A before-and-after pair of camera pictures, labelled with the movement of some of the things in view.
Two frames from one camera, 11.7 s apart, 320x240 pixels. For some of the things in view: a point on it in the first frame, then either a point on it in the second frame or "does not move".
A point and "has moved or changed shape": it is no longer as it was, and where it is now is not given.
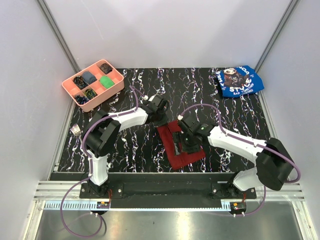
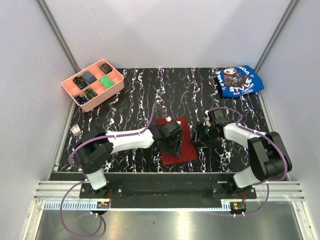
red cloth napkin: x=166 y=133 has moved or changed shape
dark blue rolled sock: x=81 y=100 does not move
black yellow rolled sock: x=90 y=93 does not move
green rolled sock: x=106 y=82 does not move
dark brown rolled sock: x=106 y=68 does not move
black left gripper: x=163 y=122 to x=176 y=150
